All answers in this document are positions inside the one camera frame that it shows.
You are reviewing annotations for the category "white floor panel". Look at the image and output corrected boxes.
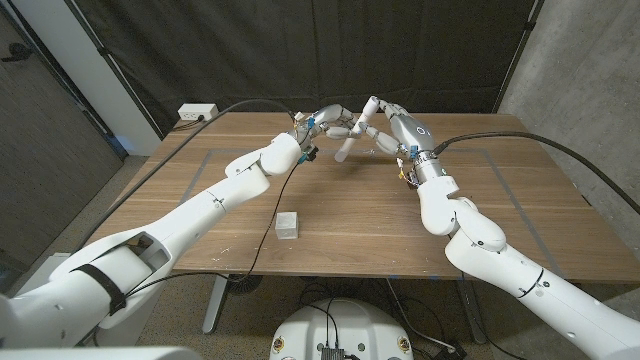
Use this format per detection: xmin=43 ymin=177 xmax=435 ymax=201
xmin=17 ymin=252 xmax=71 ymax=296

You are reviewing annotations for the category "white floor cable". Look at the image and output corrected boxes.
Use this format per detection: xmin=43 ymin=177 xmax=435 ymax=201
xmin=384 ymin=277 xmax=456 ymax=351

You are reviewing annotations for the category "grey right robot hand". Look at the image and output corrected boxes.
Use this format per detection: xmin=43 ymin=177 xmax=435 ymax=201
xmin=364 ymin=98 xmax=449 ymax=185

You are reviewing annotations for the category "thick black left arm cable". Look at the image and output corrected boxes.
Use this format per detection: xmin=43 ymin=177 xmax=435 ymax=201
xmin=72 ymin=98 xmax=299 ymax=254

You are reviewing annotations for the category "white table leg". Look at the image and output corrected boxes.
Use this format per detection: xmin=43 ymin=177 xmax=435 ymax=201
xmin=202 ymin=273 xmax=231 ymax=335

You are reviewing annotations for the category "black backdrop stand pole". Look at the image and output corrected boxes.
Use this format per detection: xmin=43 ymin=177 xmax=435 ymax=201
xmin=493 ymin=0 xmax=545 ymax=114
xmin=63 ymin=0 xmax=166 ymax=140

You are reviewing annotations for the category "black power adapter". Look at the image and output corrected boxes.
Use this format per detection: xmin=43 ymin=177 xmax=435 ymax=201
xmin=432 ymin=342 xmax=469 ymax=360

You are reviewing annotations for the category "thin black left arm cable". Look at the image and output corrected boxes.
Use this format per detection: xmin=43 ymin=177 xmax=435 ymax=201
xmin=122 ymin=159 xmax=304 ymax=299

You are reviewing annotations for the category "black cable on base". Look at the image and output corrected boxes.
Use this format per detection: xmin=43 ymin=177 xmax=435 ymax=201
xmin=304 ymin=299 xmax=341 ymax=349

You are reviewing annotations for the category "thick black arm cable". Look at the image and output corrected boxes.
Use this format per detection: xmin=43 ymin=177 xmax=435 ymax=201
xmin=72 ymin=98 xmax=299 ymax=254
xmin=432 ymin=130 xmax=640 ymax=216

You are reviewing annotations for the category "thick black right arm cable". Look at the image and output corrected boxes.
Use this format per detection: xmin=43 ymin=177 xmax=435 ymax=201
xmin=432 ymin=130 xmax=640 ymax=216

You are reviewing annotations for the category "white robot chest shell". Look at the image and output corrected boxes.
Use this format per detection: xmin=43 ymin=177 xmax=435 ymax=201
xmin=0 ymin=345 xmax=204 ymax=360

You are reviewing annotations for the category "black round floor object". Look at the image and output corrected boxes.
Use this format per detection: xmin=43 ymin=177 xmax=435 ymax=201
xmin=224 ymin=273 xmax=264 ymax=296

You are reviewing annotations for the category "white power strip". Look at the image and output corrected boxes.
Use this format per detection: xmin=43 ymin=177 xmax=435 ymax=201
xmin=177 ymin=103 xmax=220 ymax=122

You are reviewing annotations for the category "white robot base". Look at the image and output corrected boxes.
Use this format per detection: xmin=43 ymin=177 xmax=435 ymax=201
xmin=269 ymin=298 xmax=415 ymax=360

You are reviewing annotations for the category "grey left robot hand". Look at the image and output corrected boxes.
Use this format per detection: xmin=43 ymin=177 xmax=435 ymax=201
xmin=289 ymin=103 xmax=361 ymax=151

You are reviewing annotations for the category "white PVC pipe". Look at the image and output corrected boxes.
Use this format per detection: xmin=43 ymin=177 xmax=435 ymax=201
xmin=333 ymin=110 xmax=370 ymax=164

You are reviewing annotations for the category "white cube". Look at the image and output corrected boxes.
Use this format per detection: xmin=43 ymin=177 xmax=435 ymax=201
xmin=274 ymin=211 xmax=300 ymax=240

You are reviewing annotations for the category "grey table leg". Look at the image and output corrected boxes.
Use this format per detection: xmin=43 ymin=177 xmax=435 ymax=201
xmin=455 ymin=279 xmax=489 ymax=345

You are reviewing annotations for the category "black power strip cord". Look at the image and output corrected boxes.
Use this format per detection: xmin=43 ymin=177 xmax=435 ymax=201
xmin=171 ymin=114 xmax=206 ymax=133

